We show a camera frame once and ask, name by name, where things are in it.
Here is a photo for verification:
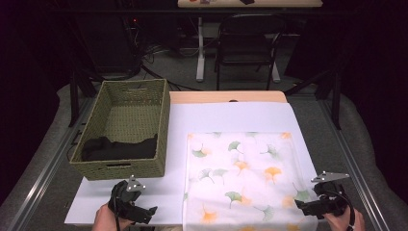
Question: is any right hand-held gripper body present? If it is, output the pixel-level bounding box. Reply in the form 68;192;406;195
310;170;351;218

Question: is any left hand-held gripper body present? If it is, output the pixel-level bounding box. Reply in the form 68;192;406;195
108;174;147;220

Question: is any black cloth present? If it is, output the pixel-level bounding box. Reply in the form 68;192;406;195
80;133;159;163

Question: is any white leaf-print mesh bag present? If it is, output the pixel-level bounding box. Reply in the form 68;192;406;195
182;131;319;231

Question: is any green woven basket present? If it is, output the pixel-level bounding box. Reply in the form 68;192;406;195
68;78;171;181

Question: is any person's right hand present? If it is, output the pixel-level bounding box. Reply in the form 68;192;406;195
322;206;367;231

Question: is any person's left hand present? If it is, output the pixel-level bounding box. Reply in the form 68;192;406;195
91;202;135;231

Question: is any black metal stand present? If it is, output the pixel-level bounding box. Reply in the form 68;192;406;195
67;69;98;128
283;67;343;131

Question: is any black curtain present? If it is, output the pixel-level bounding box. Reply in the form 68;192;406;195
285;0;408;203
0;0;76;200

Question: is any black equipment cabinet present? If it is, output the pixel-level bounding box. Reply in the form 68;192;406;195
76;13;142;75

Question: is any black folding chair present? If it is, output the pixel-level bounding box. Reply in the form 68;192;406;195
214;13;288;91

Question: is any light desk with white legs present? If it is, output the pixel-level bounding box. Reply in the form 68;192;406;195
177;0;323;84

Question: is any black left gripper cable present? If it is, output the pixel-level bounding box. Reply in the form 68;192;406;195
113;192;122;231

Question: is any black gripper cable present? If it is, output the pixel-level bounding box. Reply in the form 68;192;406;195
113;192;122;231
330;190;357;231

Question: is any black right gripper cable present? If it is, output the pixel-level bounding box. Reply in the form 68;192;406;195
330;190;357;231

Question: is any aluminium rail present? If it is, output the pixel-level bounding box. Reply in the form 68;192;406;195
6;95;97;231
317;99;391;231

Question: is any black floor cable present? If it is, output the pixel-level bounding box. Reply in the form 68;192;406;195
140;64;201;92

